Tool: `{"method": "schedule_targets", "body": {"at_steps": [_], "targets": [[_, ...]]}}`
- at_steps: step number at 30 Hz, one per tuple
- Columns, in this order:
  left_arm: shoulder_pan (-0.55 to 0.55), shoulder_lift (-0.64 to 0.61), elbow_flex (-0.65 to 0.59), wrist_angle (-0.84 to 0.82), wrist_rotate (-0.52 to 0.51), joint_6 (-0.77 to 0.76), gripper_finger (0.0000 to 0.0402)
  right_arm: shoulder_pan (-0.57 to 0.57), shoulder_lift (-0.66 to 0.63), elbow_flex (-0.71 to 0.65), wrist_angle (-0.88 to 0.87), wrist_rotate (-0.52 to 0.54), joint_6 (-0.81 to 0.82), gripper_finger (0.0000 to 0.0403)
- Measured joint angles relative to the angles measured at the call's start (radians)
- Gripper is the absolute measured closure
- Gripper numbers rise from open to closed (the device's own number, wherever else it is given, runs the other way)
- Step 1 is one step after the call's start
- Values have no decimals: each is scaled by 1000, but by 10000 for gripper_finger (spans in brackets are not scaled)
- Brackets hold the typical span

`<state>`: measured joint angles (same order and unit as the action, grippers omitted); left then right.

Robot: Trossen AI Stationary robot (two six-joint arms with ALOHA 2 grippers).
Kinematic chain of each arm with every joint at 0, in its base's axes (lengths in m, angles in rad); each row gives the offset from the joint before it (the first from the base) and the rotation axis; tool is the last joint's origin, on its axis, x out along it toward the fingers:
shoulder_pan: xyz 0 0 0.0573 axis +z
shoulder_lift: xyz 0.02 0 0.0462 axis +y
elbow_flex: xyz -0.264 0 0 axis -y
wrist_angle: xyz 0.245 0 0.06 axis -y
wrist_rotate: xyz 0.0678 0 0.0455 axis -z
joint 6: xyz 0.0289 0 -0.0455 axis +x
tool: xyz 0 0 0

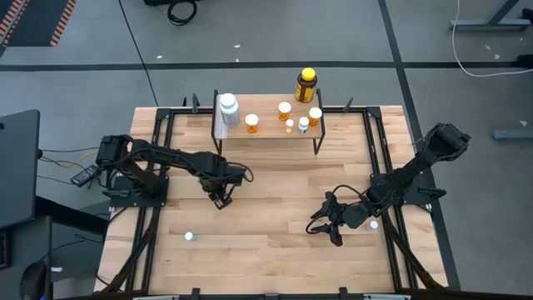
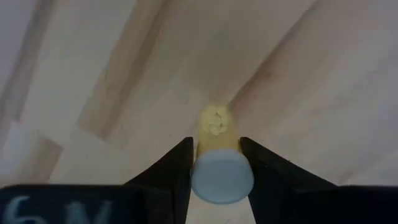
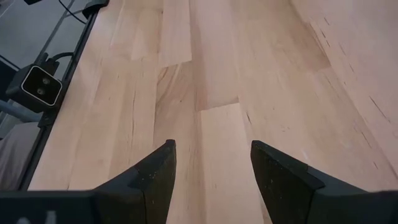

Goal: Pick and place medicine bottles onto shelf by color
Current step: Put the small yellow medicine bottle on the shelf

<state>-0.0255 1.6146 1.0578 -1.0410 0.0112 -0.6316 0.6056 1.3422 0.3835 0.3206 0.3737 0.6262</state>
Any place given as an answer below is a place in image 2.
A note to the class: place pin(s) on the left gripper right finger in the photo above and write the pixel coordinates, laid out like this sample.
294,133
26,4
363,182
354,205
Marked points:
280,193

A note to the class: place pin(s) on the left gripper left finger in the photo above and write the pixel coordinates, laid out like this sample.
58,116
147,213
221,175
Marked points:
168,186

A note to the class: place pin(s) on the yellow pill vial white cap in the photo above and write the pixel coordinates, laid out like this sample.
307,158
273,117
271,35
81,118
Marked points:
222,177

